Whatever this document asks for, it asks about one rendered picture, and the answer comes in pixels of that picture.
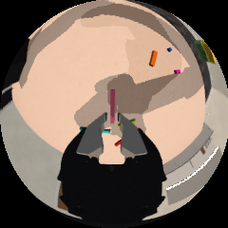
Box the pink rod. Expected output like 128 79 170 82
110 89 115 124

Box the turquoise rod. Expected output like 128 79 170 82
79 126 110 134

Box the orange rod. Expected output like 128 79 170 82
149 50 158 67

